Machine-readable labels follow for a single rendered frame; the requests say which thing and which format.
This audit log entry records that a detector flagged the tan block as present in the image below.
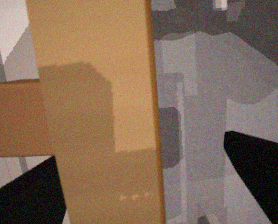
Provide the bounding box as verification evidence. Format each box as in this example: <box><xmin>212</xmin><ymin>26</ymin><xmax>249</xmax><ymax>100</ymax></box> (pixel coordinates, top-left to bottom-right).
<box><xmin>0</xmin><ymin>79</ymin><xmax>54</xmax><ymax>158</ymax></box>

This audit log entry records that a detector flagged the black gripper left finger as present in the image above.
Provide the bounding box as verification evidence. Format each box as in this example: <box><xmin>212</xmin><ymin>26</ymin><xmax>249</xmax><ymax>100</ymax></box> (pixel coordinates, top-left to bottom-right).
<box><xmin>0</xmin><ymin>155</ymin><xmax>67</xmax><ymax>224</ymax></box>

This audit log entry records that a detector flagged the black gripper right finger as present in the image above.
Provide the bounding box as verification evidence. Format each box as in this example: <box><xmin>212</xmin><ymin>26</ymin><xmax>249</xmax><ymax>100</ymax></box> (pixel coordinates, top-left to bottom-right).
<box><xmin>224</xmin><ymin>131</ymin><xmax>278</xmax><ymax>224</ymax></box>

